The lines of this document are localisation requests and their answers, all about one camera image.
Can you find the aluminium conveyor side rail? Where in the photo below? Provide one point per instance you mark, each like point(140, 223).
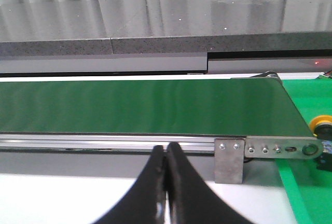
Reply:
point(98, 143)

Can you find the yellow mushroom push button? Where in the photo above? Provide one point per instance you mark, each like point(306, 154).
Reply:
point(321, 128)

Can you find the steel conveyor end plate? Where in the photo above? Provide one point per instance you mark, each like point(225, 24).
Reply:
point(282, 147)

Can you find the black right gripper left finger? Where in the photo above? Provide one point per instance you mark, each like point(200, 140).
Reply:
point(145, 201)

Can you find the grey stone counter slab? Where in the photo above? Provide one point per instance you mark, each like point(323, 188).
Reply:
point(164, 26)

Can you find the bright green mat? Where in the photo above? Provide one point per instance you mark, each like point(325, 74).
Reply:
point(308, 189)

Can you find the small green circuit board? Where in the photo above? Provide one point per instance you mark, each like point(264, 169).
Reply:
point(325, 75)

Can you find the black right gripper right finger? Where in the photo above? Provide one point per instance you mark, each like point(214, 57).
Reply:
point(191, 200)

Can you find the steel conveyor support bracket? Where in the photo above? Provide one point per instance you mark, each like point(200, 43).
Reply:
point(229, 160)

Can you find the green conveyor belt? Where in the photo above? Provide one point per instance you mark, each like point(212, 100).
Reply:
point(249, 106)

